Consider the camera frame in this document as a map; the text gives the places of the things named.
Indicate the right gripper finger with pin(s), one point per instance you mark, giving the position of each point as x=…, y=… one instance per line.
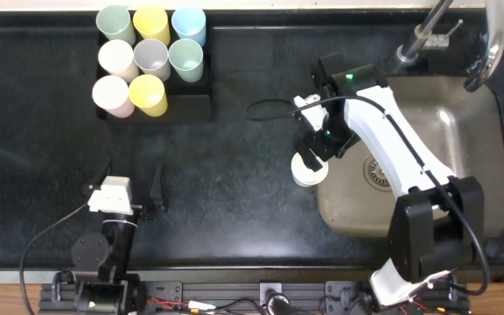
x=310, y=157

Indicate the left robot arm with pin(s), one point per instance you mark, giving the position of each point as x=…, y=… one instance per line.
x=90, y=251

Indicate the yellow cup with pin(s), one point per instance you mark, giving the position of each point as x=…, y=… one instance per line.
x=151, y=23
x=148, y=93

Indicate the black tray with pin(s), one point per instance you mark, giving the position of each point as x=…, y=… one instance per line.
x=191, y=109

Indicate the cream cup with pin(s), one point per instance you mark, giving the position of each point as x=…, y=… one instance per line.
x=116, y=58

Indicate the grey cup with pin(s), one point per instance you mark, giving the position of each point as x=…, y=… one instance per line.
x=151, y=57

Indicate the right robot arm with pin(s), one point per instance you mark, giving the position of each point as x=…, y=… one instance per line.
x=387, y=135

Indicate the pink cup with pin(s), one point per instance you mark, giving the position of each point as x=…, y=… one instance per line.
x=111, y=94

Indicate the steel tap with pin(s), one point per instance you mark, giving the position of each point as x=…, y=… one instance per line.
x=409, y=50

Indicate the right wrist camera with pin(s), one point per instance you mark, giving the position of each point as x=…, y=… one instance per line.
x=313, y=114

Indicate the white cup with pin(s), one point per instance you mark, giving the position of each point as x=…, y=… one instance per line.
x=300, y=172

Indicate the steel sink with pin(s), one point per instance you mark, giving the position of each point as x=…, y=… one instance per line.
x=475, y=144

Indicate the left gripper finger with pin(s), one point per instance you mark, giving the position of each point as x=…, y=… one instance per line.
x=105, y=172
x=158, y=192

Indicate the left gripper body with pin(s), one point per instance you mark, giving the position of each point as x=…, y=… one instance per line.
x=142, y=210

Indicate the green cup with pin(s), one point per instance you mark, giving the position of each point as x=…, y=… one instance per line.
x=185, y=58
x=115, y=22

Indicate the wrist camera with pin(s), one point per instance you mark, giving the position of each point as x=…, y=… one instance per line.
x=313, y=114
x=112, y=194

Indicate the blue cup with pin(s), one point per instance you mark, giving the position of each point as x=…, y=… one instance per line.
x=188, y=23

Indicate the mounting rail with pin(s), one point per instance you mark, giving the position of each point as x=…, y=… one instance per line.
x=234, y=293

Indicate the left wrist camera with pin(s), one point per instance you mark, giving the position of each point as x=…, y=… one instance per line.
x=112, y=194

